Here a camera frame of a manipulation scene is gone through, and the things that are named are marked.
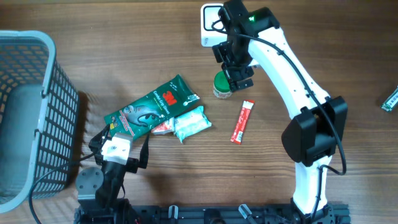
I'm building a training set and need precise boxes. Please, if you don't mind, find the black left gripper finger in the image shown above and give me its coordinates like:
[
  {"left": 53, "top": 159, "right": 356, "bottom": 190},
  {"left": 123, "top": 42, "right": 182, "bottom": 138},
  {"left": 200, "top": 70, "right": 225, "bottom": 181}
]
[
  {"left": 93, "top": 124, "right": 110, "bottom": 143},
  {"left": 139, "top": 134, "right": 150, "bottom": 169}
]

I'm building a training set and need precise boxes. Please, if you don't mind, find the green lidded plastic jar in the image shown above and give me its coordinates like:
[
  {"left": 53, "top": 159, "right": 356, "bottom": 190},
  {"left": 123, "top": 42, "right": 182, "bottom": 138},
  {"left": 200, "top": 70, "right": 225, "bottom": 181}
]
[{"left": 213, "top": 71, "right": 233, "bottom": 99}]

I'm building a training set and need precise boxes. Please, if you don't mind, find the red white tube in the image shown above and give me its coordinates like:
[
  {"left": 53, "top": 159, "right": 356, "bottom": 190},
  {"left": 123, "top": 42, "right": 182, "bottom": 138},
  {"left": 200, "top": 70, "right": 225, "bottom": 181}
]
[{"left": 231, "top": 100, "right": 255, "bottom": 144}]

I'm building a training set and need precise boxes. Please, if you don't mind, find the red white small packet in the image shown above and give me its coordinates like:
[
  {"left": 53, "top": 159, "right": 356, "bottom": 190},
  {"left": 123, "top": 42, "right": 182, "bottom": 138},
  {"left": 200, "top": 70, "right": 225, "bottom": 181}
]
[{"left": 151, "top": 118, "right": 175, "bottom": 135}]

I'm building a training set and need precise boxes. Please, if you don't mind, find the green 3M gloves packet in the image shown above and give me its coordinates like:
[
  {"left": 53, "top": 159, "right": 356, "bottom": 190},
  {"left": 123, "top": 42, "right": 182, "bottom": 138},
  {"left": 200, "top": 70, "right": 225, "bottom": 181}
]
[{"left": 104, "top": 75, "right": 200, "bottom": 140}]

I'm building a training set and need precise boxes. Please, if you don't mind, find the teal white wipes packet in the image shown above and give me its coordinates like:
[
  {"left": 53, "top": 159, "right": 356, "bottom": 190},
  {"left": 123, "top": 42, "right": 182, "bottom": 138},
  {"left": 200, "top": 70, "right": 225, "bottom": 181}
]
[{"left": 174, "top": 106, "right": 212, "bottom": 143}]

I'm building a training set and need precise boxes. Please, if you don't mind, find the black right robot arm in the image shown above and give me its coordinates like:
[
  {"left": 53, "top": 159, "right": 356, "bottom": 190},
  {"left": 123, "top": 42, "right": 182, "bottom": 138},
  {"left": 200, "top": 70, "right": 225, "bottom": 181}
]
[{"left": 211, "top": 1, "right": 350, "bottom": 223}]

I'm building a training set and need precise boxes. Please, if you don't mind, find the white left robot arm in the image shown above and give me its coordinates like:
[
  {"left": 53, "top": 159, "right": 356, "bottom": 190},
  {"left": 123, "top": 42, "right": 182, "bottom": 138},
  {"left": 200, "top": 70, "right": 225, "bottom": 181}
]
[{"left": 73, "top": 125, "right": 149, "bottom": 224}]

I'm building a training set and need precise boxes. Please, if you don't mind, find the white barcode scanner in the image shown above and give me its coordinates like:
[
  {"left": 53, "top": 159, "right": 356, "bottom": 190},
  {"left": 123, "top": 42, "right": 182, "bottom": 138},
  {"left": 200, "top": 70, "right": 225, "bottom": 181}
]
[{"left": 200, "top": 3, "right": 227, "bottom": 47}]

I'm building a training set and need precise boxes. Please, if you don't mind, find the grey plastic shopping basket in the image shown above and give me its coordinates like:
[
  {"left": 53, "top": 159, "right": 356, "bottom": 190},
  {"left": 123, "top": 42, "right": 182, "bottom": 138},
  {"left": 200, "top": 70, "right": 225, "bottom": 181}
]
[{"left": 1, "top": 30, "right": 80, "bottom": 213}]

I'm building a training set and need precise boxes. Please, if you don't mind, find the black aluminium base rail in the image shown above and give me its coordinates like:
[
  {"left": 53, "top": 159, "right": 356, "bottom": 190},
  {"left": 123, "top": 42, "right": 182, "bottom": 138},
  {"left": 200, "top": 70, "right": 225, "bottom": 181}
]
[{"left": 73, "top": 204, "right": 299, "bottom": 224}]

